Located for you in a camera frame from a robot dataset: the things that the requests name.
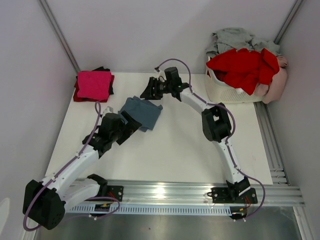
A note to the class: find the blue grey t shirt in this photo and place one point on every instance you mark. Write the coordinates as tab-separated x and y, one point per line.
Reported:
143	111

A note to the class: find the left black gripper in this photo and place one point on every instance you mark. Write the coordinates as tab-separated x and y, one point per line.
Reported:
135	124

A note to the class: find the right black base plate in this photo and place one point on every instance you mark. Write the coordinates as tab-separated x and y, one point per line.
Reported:
221	195

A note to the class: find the white slotted cable duct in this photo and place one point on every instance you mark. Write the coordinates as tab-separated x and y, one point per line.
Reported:
140	209

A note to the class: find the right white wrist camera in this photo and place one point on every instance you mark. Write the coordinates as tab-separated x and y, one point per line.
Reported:
159	72

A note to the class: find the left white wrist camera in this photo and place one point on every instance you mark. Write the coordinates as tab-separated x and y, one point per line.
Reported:
107	110

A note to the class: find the folded pink t shirt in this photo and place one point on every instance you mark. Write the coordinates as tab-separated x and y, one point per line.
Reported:
92	85

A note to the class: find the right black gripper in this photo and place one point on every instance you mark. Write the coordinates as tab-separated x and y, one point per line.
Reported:
150	94

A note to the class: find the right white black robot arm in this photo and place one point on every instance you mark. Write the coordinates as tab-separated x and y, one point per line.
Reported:
216	127

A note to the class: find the white plastic laundry basket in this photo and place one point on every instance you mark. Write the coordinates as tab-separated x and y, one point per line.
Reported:
218	91

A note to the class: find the aluminium mounting rail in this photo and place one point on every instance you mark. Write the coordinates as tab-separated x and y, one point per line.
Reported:
195	194

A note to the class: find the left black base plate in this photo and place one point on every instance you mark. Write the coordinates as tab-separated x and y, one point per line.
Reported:
115	191

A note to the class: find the left corner aluminium profile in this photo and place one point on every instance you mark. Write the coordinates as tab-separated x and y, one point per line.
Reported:
48	13

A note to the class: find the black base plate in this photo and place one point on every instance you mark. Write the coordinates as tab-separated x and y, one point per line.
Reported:
221	195
115	191

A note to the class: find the light pink t shirt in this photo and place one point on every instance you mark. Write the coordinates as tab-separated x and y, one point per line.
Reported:
274	91

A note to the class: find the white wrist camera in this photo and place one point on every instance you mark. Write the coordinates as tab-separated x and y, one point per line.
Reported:
107	110
159	72

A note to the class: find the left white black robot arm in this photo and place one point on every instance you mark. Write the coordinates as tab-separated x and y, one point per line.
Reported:
46	201

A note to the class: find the folded black t shirt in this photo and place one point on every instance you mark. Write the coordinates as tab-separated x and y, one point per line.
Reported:
110	80

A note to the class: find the right side aluminium rail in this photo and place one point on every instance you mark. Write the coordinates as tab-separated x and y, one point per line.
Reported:
271	146

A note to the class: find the right corner aluminium profile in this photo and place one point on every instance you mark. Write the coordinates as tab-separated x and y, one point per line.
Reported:
288	20

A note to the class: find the corner aluminium profile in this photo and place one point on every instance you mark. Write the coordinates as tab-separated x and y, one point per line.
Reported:
48	13
288	20

